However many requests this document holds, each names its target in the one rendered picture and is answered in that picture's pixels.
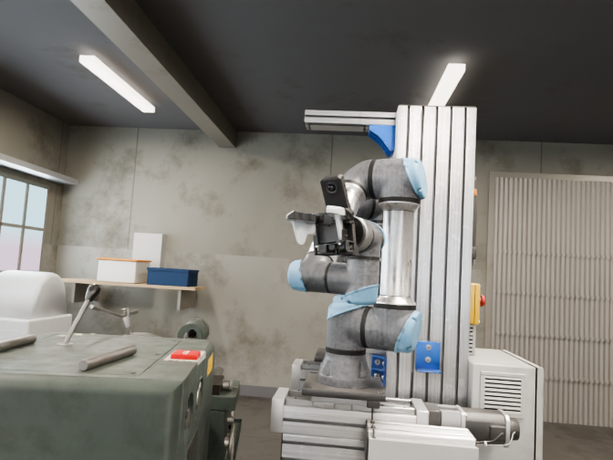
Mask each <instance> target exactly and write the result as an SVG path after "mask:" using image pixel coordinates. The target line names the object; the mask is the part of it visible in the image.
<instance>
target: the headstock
mask: <svg viewBox="0 0 613 460"><path fill-rule="evenodd" d="M75 334H82V335H75ZM56 335H67V333H66V332H52V333H48V334H46V335H42V336H39V337H36V342H34V343H31V344H27V345H24V346H21V347H17V348H13V349H10V350H4V351H0V460H207V454H208V442H209V429H210V417H211V405H212V392H213V368H214V354H215V351H214V345H213V343H212V342H211V341H209V340H195V339H176V338H158V337H140V336H120V335H102V334H94V335H93V334H84V333H73V335H72V337H71V339H70V341H69V342H70V343H73V344H72V345H66V346H63V345H57V343H60V342H63V341H64V339H65V338H66V336H65V337H60V336H56ZM130 345H135V346H136V347H137V352H136V353H135V354H133V355H130V356H128V357H125V358H122V359H119V360H116V361H112V362H109V363H106V364H103V365H100V366H98V367H95V368H93V369H90V370H87V371H80V370H79V368H78V363H79V361H81V360H84V359H87V358H90V357H93V356H97V355H100V354H102V353H106V352H109V351H112V350H117V349H121V348H124V347H127V346H130ZM175 350H197V351H206V353H205V359H204V360H203V361H202V362H201V363H200V364H199V365H198V362H196V361H164V359H166V358H167V357H168V356H169V355H170V354H171V353H173V352H174V351H175ZM201 377H202V378H201Z"/></svg>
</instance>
